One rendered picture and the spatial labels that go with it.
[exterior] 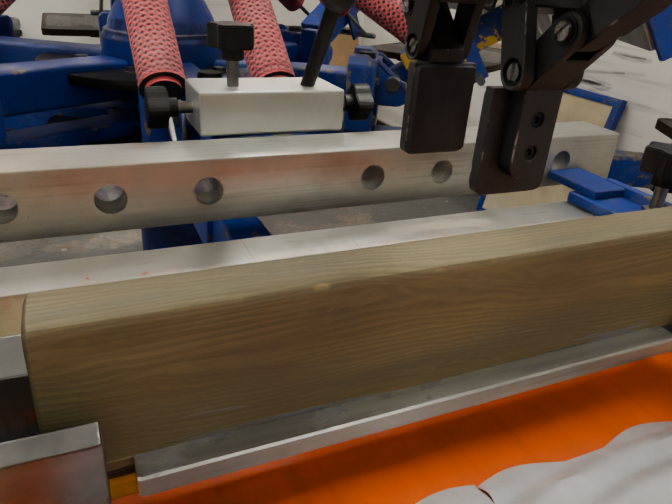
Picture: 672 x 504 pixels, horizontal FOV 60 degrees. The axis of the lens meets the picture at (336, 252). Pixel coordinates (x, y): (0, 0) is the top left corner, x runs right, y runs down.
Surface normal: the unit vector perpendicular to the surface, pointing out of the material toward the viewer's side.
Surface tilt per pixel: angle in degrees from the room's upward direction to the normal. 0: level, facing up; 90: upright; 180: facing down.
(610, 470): 17
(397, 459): 0
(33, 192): 90
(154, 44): 38
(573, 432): 0
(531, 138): 90
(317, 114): 90
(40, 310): 0
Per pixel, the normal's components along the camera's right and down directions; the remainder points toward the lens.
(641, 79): -0.91, 0.12
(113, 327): 0.39, -0.01
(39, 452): 0.33, -0.33
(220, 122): 0.40, 0.44
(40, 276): 0.07, -0.89
